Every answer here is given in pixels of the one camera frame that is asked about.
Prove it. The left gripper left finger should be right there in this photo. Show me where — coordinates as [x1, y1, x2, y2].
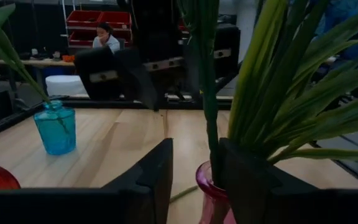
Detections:
[103, 138, 174, 224]

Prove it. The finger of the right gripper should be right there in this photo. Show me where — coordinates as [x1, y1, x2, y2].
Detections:
[126, 54, 164, 111]

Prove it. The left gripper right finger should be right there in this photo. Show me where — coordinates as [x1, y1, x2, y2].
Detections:
[218, 138, 318, 224]

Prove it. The pink glass vase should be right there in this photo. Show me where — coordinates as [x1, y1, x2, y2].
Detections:
[196, 160, 237, 224]

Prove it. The blue glass vase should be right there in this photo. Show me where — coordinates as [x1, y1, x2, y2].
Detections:
[33, 99, 77, 156]

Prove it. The white bucket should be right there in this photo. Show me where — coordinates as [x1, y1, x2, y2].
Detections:
[45, 75, 88, 97]

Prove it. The person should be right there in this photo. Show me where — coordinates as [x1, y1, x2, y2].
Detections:
[91, 22, 121, 54]

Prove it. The red storage bin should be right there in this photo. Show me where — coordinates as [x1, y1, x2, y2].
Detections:
[99, 11, 132, 30]
[68, 30, 95, 47]
[66, 10, 103, 27]

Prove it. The wooden desk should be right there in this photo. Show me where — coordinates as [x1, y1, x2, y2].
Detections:
[0, 58, 76, 68]

